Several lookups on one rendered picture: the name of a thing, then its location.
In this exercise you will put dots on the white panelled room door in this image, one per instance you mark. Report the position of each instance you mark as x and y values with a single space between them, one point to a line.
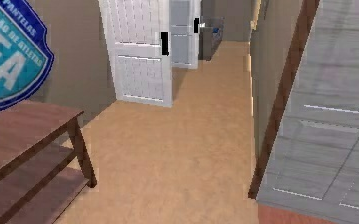
183 36
137 60

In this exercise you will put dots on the grey cabinet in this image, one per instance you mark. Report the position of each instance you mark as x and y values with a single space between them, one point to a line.
210 36

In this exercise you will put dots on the grey panelled room door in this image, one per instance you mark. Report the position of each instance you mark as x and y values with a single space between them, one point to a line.
323 133

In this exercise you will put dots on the brown wooden shelf table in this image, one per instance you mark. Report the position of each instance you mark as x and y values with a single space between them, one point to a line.
23 133

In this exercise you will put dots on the blue shield wall sign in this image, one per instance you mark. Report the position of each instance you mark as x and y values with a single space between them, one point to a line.
10 60

